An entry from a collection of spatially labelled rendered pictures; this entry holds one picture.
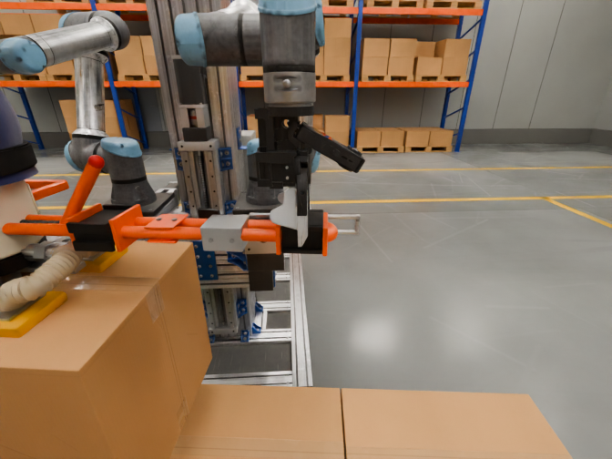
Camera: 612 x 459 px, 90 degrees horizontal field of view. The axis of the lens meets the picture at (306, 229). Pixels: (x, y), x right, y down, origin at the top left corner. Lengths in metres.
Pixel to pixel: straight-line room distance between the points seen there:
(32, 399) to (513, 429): 1.13
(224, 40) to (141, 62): 7.80
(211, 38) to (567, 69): 11.56
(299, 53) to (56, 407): 0.61
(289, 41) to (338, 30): 7.46
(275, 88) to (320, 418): 0.90
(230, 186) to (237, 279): 0.39
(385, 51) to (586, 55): 6.03
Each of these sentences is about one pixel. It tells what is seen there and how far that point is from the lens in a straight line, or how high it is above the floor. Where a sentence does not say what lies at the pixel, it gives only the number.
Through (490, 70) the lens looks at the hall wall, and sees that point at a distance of 10.61.
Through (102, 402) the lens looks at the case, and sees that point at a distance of 0.62.
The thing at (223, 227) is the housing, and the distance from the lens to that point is 0.52.
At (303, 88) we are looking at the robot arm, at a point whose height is 1.43.
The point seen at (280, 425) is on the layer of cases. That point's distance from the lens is 1.05.
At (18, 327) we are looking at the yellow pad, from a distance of 0.67.
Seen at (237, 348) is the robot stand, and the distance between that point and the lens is 1.74.
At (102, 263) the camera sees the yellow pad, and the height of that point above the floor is 1.09.
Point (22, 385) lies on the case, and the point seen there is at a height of 1.04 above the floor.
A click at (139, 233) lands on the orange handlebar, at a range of 0.59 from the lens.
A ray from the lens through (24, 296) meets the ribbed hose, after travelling 0.66.
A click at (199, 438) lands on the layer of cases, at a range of 1.07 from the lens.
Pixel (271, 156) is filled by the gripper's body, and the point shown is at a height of 1.34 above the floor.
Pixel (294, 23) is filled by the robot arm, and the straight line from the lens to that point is 0.46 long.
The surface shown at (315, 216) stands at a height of 1.23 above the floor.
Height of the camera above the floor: 1.42
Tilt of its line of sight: 24 degrees down
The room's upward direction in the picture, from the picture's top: straight up
